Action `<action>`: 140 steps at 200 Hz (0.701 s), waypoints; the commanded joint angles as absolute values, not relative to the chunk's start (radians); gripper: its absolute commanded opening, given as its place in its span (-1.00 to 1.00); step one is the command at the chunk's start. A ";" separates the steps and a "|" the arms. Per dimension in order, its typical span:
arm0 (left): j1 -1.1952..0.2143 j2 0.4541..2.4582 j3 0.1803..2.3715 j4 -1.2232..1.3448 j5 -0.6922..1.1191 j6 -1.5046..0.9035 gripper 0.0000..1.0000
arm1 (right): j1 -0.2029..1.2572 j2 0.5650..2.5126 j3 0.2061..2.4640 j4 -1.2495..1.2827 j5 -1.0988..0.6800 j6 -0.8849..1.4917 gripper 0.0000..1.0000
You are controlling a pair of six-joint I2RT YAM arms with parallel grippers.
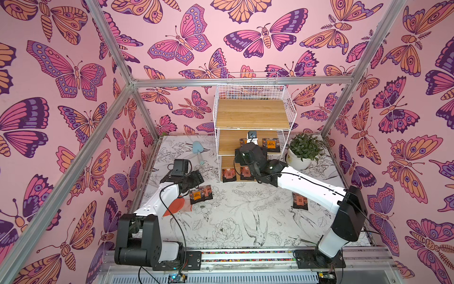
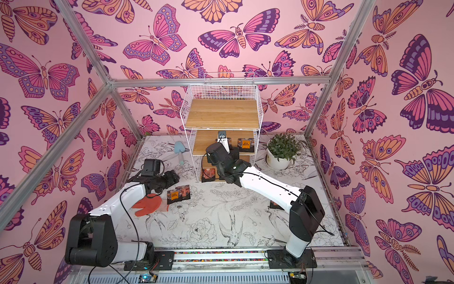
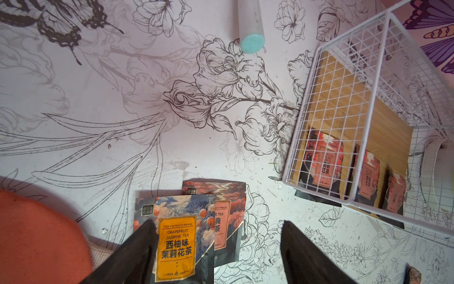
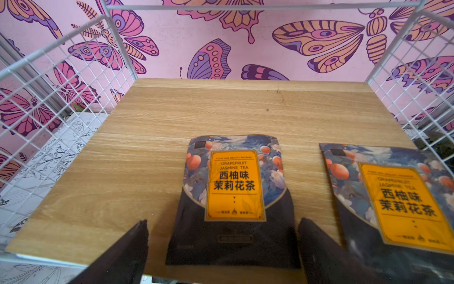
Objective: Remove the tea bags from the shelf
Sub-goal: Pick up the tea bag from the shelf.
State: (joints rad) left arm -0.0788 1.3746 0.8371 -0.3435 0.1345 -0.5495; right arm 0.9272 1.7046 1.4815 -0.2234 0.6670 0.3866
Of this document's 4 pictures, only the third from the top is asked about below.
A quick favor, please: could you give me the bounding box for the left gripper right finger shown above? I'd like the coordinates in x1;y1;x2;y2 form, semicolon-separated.
280;221;355;284

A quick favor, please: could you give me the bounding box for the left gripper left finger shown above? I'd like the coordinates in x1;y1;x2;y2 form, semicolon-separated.
82;220;158;284

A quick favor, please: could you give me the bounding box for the orange tea bag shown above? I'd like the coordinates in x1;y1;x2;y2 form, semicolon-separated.
134;194;216;284

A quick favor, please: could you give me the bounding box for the red tea bag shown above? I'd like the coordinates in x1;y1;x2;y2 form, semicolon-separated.
381;169;407;215
355;150;380;206
298;128;344;198
182;179;247;267

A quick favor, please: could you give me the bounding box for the teal and white spatula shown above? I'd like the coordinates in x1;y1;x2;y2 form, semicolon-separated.
238;0;266;54

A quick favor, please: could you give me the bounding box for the white wire three-tier shelf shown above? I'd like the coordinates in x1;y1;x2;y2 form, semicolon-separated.
283;1;454;247

